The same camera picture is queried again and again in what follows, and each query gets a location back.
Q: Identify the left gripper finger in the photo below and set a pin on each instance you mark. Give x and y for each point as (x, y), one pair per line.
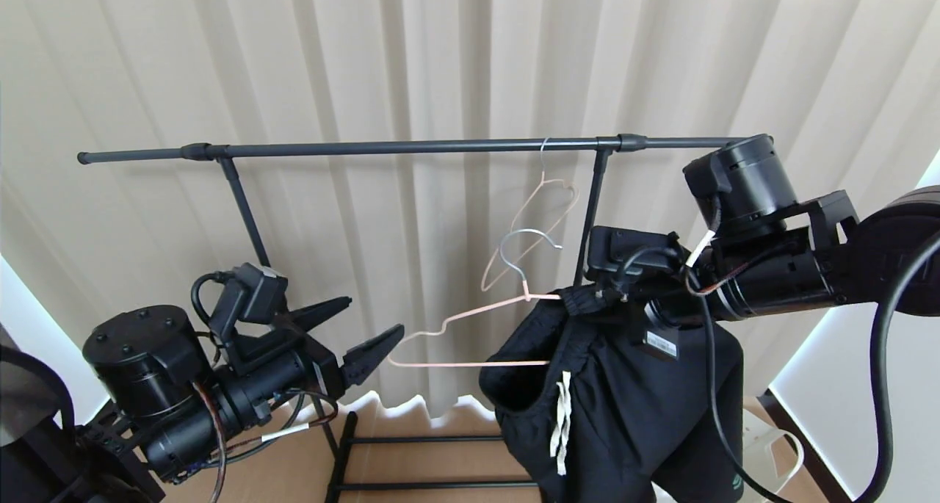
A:
(319, 313)
(371, 356)

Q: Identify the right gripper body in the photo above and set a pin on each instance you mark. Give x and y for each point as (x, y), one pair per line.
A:
(771, 283)

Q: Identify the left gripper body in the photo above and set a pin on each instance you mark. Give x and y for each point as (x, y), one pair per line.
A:
(279, 378)

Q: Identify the pink clothes hanger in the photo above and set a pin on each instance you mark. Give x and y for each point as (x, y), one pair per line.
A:
(542, 167)
(470, 364)

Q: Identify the black shorts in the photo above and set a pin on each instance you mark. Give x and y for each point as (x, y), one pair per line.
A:
(624, 415)

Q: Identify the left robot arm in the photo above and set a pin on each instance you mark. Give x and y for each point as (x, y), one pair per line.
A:
(147, 356)

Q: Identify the white laundry basket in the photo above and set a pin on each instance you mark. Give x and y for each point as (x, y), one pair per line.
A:
(756, 451)

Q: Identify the black clothes rack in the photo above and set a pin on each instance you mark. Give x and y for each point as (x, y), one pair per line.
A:
(367, 148)

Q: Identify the beige curtain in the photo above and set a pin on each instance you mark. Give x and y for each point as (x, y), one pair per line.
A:
(367, 62)

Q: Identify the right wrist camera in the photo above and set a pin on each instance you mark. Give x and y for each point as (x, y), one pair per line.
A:
(609, 250)

